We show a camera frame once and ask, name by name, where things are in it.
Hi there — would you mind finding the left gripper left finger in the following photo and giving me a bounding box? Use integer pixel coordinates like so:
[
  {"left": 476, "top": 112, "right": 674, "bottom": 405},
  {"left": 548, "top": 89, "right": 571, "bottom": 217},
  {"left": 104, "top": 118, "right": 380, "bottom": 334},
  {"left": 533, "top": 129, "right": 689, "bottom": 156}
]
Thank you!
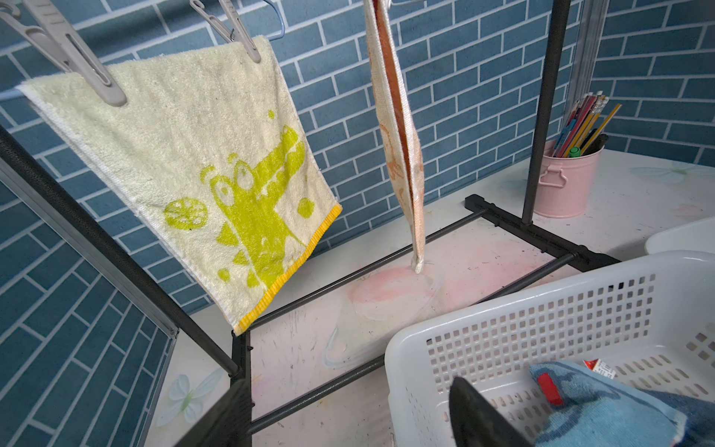
[{"left": 175, "top": 379, "right": 252, "bottom": 447}]

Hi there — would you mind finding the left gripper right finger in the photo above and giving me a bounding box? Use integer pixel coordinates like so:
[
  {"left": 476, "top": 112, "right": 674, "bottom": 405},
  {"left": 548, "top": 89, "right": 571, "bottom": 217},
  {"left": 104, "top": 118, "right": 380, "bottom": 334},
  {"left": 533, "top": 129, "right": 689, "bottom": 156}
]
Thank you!
[{"left": 449, "top": 377, "right": 532, "bottom": 447}]

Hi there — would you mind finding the blue patterned towel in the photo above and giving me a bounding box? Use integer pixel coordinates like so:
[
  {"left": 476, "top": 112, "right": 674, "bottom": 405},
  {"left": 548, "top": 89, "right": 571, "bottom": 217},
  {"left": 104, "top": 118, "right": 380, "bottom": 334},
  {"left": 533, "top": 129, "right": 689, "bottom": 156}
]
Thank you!
[{"left": 530, "top": 361, "right": 714, "bottom": 446}]

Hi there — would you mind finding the orange patterned towel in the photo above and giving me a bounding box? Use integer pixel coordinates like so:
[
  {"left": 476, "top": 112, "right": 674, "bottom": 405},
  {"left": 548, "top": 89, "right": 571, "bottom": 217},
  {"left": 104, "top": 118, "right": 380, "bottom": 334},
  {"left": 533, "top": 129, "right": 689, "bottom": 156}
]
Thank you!
[{"left": 363, "top": 1, "right": 426, "bottom": 274}]

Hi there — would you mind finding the black metal clothes rack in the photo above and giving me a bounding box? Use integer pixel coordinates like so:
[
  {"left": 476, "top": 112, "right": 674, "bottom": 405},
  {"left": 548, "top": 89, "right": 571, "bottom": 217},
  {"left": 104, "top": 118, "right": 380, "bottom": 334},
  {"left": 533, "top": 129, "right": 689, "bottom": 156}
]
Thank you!
[{"left": 0, "top": 0, "right": 621, "bottom": 437}]

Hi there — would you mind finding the white perforated plastic basket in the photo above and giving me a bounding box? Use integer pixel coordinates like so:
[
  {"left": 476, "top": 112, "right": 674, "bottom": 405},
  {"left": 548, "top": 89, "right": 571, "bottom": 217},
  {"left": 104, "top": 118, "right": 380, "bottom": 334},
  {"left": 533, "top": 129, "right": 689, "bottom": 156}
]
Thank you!
[{"left": 385, "top": 251, "right": 714, "bottom": 446}]

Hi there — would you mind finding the yellow green patterned towel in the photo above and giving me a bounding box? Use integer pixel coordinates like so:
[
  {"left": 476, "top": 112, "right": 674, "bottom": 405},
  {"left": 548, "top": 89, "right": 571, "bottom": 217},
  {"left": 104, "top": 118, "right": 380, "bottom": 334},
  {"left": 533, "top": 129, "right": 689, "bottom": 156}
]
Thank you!
[{"left": 20, "top": 37, "right": 342, "bottom": 333}]

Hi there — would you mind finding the pink pencil cup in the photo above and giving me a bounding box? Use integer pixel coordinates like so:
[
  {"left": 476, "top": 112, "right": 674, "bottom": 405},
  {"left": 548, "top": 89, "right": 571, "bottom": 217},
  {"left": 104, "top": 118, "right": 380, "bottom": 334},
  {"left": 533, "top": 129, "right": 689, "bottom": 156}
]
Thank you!
[{"left": 534, "top": 91, "right": 621, "bottom": 219}]

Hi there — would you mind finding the white rectangular tray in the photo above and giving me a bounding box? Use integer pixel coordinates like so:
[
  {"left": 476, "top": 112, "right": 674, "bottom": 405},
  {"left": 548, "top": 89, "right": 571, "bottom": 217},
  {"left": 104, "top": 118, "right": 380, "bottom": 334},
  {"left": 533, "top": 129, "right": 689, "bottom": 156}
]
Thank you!
[{"left": 645, "top": 217, "right": 715, "bottom": 254}]

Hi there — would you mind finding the white clothespin upper left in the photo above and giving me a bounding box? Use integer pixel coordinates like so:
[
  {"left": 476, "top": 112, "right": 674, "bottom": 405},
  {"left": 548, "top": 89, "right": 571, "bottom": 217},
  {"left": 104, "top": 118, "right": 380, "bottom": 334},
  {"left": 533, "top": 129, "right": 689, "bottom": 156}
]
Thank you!
[{"left": 189, "top": 0, "right": 262, "bottom": 63}]

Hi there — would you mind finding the white clothespin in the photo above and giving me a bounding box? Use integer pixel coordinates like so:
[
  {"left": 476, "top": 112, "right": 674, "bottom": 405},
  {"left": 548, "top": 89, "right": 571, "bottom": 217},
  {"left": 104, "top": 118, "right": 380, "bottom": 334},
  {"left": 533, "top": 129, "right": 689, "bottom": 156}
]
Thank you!
[
  {"left": 1, "top": 0, "right": 128, "bottom": 107},
  {"left": 189, "top": 0, "right": 262, "bottom": 63}
]

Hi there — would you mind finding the white clothespin lower left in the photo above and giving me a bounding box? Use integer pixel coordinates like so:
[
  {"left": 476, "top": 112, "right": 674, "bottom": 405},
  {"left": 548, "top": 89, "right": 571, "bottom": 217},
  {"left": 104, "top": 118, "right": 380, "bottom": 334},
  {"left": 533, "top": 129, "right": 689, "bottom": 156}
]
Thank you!
[{"left": 1, "top": 0, "right": 128, "bottom": 107}]

